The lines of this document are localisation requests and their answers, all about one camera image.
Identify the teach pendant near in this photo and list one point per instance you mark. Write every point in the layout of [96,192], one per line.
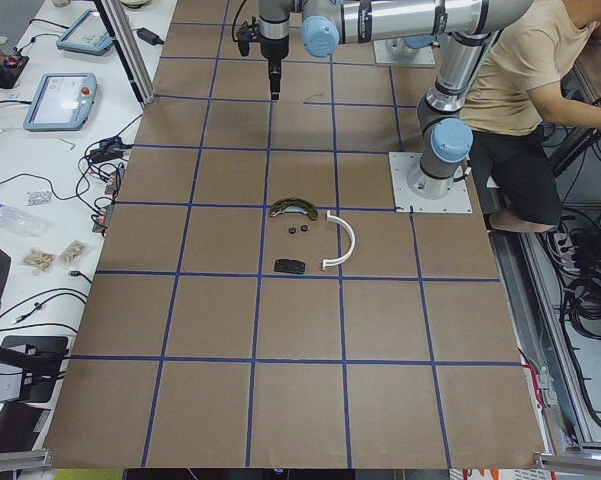
[62,102]

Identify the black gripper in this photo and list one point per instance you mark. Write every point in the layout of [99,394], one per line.
[273,49]

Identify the teach pendant far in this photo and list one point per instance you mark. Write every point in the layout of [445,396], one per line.
[87,34]

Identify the seated person beige shirt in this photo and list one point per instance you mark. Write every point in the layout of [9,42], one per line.
[517,88]

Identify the black power adapter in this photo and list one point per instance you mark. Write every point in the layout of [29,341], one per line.
[149,36]

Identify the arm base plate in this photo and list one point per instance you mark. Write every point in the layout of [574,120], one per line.
[415,192]
[395,53]

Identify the olive brake shoe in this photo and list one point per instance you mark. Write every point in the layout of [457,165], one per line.
[293,205]

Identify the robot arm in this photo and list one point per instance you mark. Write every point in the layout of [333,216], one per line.
[401,32]

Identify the teach pendant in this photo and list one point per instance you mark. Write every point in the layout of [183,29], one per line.
[87,34]
[62,102]

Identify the black brake pad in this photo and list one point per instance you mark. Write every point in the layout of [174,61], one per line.
[289,266]

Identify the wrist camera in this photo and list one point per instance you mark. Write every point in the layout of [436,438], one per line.
[246,35]

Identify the black monitor stand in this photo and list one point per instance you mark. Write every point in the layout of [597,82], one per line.
[30,367]

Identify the aluminium frame post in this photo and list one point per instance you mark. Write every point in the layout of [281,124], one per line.
[120,31]

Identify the plastic water bottle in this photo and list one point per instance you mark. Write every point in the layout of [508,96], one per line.
[21,223]

